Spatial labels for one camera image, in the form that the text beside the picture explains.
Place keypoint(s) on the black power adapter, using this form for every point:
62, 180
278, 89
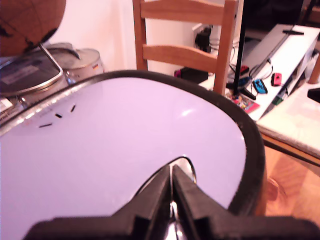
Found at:
203, 38

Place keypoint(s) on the flat black bar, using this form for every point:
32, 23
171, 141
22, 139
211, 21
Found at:
293, 32

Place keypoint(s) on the white low shelf unit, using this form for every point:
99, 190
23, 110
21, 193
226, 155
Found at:
287, 57

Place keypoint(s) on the small green box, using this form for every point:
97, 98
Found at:
277, 100

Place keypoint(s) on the black upright pole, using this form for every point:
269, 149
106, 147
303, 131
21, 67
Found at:
239, 47

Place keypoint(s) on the red game controller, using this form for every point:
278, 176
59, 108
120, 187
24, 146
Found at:
244, 69
276, 79

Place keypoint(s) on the black rice cooker lid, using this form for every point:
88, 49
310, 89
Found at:
120, 140

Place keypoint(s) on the black box with pink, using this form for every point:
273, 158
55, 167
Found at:
193, 75

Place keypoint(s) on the blue game controller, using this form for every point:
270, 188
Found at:
260, 86

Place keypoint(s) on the brown world globe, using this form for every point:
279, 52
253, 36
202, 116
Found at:
27, 22

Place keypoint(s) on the white seat cushion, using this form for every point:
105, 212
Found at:
292, 120

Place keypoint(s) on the steel pot with glass lid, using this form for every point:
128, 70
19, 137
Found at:
27, 75

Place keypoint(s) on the colourful printed booklet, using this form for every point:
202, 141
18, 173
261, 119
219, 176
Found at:
246, 105

